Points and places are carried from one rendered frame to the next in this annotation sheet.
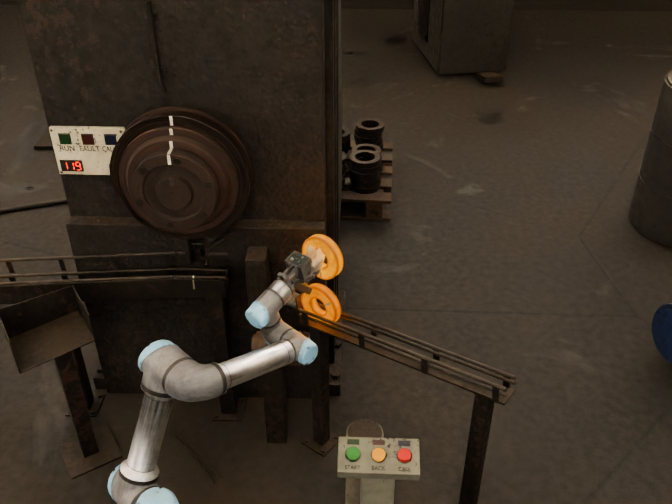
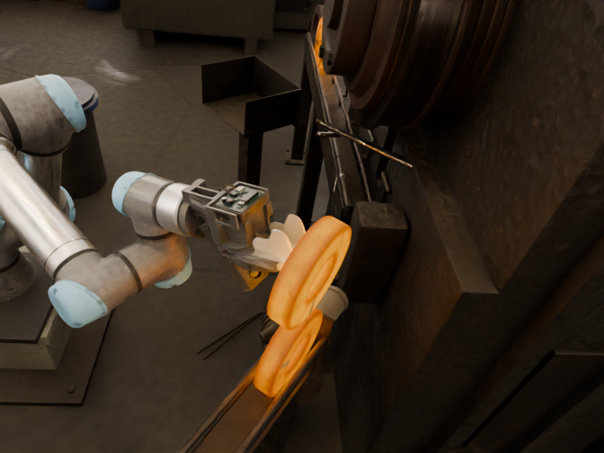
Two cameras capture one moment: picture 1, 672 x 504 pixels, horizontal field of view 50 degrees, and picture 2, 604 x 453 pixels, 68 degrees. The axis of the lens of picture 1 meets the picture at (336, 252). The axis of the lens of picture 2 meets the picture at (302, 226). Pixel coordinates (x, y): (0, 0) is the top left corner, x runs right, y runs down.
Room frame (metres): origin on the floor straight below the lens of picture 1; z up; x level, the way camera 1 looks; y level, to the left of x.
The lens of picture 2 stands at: (1.89, -0.33, 1.35)
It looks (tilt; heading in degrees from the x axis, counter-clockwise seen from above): 43 degrees down; 78
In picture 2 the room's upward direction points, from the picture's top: 10 degrees clockwise
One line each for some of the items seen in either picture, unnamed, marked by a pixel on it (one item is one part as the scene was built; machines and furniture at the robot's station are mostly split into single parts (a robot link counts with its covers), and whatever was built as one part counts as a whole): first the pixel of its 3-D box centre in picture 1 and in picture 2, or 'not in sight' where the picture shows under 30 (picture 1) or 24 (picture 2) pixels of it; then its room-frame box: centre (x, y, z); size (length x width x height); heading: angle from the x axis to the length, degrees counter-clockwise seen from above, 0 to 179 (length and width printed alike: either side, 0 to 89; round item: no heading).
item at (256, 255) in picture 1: (258, 278); (369, 255); (2.18, 0.29, 0.68); 0.11 x 0.08 x 0.24; 178
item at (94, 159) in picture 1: (91, 151); not in sight; (2.30, 0.86, 1.15); 0.26 x 0.02 x 0.18; 88
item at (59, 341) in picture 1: (65, 388); (245, 169); (1.93, 1.01, 0.36); 0.26 x 0.20 x 0.72; 123
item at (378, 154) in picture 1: (297, 154); not in sight; (4.13, 0.24, 0.22); 1.20 x 0.81 x 0.44; 86
